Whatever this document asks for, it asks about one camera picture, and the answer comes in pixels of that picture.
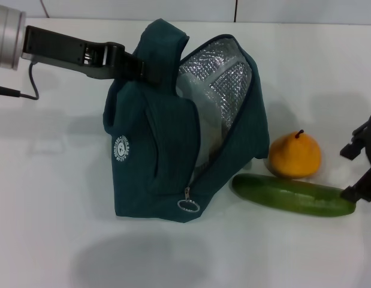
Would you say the green cucumber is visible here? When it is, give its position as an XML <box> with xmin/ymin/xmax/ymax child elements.
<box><xmin>231</xmin><ymin>173</ymin><xmax>357</xmax><ymax>217</ymax></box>

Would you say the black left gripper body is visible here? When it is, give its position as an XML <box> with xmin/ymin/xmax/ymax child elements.
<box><xmin>21</xmin><ymin>25</ymin><xmax>110</xmax><ymax>80</ymax></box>

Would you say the orange yellow pear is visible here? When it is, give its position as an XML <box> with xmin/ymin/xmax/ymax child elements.
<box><xmin>269</xmin><ymin>129</ymin><xmax>321</xmax><ymax>180</ymax></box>

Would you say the teal insulated lunch bag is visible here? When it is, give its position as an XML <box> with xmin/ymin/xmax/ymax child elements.
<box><xmin>104</xmin><ymin>19</ymin><xmax>270</xmax><ymax>224</ymax></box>

